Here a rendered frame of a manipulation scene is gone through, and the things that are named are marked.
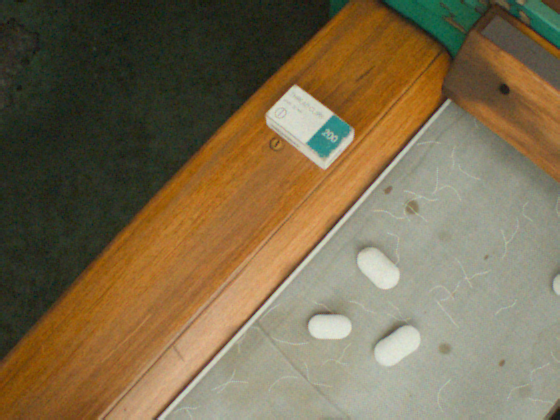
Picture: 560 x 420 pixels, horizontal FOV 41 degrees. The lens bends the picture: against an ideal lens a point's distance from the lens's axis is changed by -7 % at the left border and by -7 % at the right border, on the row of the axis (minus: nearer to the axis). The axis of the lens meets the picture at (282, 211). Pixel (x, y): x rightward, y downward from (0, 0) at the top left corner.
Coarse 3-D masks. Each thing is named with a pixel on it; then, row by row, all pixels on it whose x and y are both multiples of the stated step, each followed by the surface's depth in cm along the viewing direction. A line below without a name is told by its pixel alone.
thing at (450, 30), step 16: (336, 0) 73; (384, 0) 67; (400, 0) 65; (416, 0) 63; (432, 0) 61; (448, 0) 59; (464, 0) 58; (416, 16) 65; (432, 16) 63; (448, 16) 61; (464, 16) 60; (480, 16) 58; (432, 32) 65; (448, 32) 64; (464, 32) 61; (448, 48) 65
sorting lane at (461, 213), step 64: (448, 128) 65; (384, 192) 63; (448, 192) 63; (512, 192) 63; (320, 256) 61; (448, 256) 61; (512, 256) 61; (256, 320) 60; (384, 320) 60; (448, 320) 59; (512, 320) 59; (192, 384) 58; (256, 384) 58; (320, 384) 58; (384, 384) 58; (448, 384) 58; (512, 384) 57
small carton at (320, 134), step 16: (288, 96) 61; (304, 96) 61; (272, 112) 61; (288, 112) 61; (304, 112) 61; (320, 112) 61; (272, 128) 62; (288, 128) 60; (304, 128) 60; (320, 128) 60; (336, 128) 60; (352, 128) 60; (304, 144) 60; (320, 144) 60; (336, 144) 60; (320, 160) 60
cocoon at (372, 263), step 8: (368, 248) 60; (376, 248) 60; (360, 256) 60; (368, 256) 59; (376, 256) 59; (384, 256) 60; (360, 264) 60; (368, 264) 59; (376, 264) 59; (384, 264) 59; (392, 264) 59; (368, 272) 59; (376, 272) 59; (384, 272) 59; (392, 272) 59; (376, 280) 59; (384, 280) 59; (392, 280) 59
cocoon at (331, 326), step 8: (312, 320) 58; (320, 320) 58; (328, 320) 58; (336, 320) 58; (344, 320) 58; (312, 328) 58; (320, 328) 58; (328, 328) 58; (336, 328) 58; (344, 328) 58; (320, 336) 58; (328, 336) 58; (336, 336) 58; (344, 336) 58
